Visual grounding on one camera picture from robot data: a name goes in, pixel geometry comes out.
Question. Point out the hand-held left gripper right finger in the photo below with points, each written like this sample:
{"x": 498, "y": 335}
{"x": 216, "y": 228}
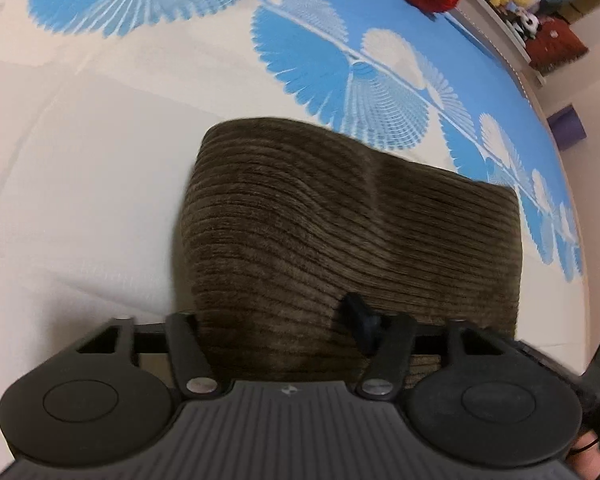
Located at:
{"x": 361, "y": 321}

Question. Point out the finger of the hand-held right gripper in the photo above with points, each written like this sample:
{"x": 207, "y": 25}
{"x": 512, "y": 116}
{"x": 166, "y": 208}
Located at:
{"x": 550, "y": 360}

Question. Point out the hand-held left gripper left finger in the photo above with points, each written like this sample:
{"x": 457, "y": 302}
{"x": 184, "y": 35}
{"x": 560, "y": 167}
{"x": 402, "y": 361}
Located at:
{"x": 182, "y": 341}

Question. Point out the person's right forearm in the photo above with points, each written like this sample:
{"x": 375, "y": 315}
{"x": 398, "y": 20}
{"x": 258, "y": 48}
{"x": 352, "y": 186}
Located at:
{"x": 587, "y": 460}

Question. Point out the blue and white printed bedsheet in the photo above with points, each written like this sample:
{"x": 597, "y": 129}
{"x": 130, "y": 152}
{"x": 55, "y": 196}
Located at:
{"x": 90, "y": 170}

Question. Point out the purple box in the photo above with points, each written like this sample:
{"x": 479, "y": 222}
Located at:
{"x": 567, "y": 126}

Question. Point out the dark red cushion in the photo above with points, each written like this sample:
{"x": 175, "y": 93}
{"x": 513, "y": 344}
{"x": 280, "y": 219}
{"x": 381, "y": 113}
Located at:
{"x": 555, "y": 45}

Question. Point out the grey headboard ledge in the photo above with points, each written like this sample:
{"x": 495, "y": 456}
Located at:
{"x": 500, "y": 35}

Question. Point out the black and white plush toy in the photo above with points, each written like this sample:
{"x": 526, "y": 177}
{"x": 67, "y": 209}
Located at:
{"x": 527, "y": 24}

